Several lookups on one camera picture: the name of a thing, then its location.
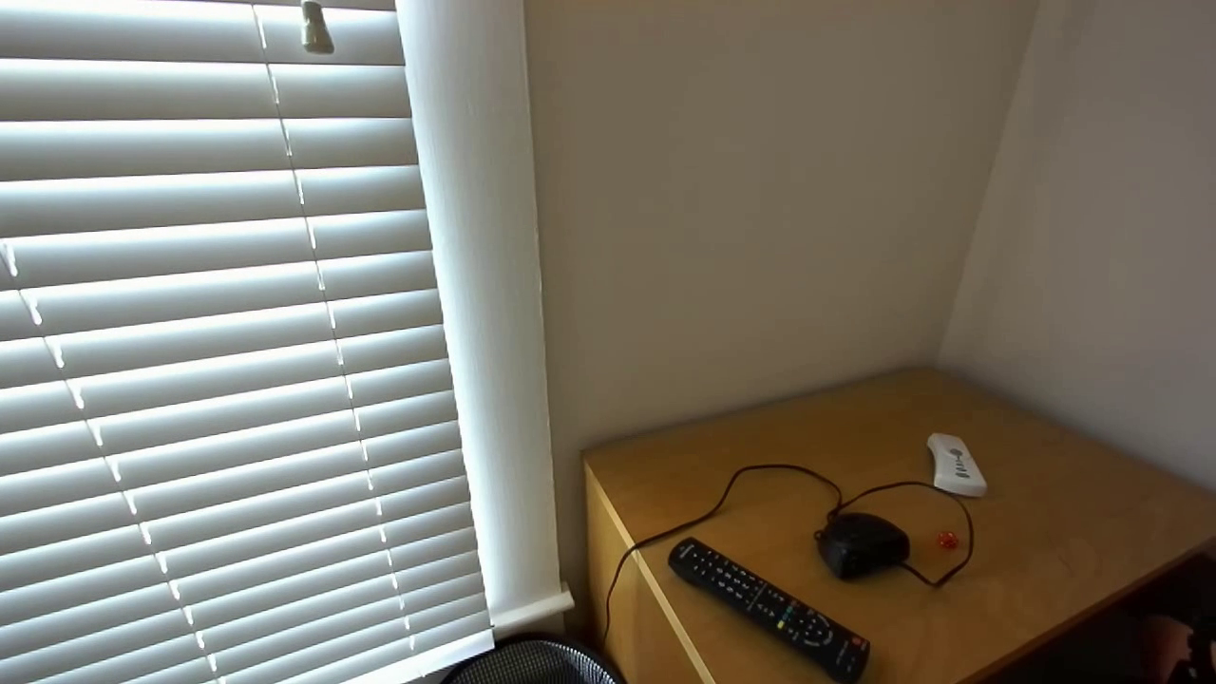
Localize black TV remote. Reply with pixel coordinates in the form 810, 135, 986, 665
666, 536, 876, 684

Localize black power adapter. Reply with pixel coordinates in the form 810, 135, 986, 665
814, 511, 914, 584

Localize black waste bin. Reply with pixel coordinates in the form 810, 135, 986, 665
441, 630, 625, 684

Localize white remote control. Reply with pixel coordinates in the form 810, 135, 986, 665
924, 429, 992, 501

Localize white window blinds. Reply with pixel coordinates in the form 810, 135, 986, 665
0, 0, 497, 684

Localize light wood dresser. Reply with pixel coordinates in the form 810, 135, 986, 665
582, 367, 1216, 684

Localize white window frame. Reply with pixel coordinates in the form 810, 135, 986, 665
395, 0, 578, 638

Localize black cable bundle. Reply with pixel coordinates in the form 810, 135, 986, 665
596, 462, 981, 638

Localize blind cord pull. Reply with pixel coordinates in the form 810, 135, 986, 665
300, 0, 340, 56

